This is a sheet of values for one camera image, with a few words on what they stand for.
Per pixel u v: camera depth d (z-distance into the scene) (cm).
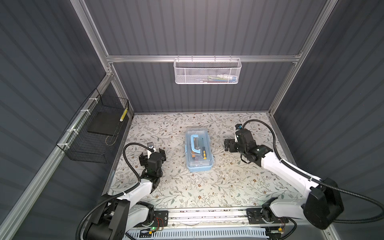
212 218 75
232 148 76
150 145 74
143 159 77
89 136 72
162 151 84
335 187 42
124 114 82
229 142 75
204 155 87
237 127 74
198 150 85
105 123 75
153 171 66
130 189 50
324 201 41
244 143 64
